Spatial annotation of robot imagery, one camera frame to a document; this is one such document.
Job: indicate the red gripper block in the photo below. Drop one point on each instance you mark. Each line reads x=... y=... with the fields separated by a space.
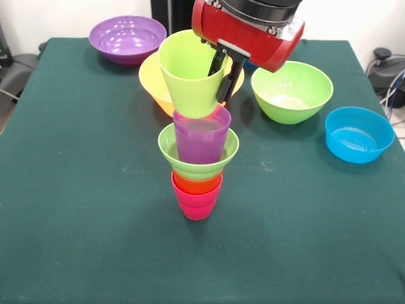
x=246 y=38

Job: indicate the green cup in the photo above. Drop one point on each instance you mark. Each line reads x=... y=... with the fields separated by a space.
x=190 y=92

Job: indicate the large orange bowl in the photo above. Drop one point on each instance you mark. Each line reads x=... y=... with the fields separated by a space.
x=152 y=82

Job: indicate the purple cup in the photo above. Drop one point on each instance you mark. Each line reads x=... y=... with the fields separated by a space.
x=201 y=145

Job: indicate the small ribbed green bowl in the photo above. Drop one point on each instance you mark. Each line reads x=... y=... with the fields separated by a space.
x=196 y=171

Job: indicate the orange-red cup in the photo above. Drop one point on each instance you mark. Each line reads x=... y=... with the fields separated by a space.
x=196 y=187

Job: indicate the pink cup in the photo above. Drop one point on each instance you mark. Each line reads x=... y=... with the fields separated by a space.
x=196 y=207

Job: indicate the deep blue bowl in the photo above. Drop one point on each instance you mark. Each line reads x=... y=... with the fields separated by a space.
x=250 y=65

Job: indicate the large green bowl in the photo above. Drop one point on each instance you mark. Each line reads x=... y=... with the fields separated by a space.
x=291 y=95

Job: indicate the purple bowl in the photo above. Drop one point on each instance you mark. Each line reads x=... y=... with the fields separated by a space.
x=126 y=41

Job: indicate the shallow blue bowl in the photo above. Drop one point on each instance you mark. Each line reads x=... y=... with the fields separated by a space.
x=359 y=139

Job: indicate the dark green tablecloth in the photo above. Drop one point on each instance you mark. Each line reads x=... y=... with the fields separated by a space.
x=202 y=237

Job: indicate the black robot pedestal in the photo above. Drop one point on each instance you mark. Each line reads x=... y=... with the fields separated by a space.
x=174 y=16

